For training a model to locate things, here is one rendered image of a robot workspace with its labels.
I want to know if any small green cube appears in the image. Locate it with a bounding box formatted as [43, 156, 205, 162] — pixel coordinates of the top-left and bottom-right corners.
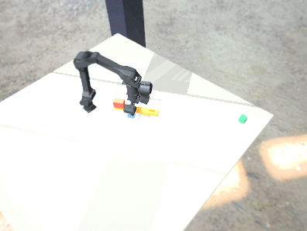
[239, 114, 247, 124]

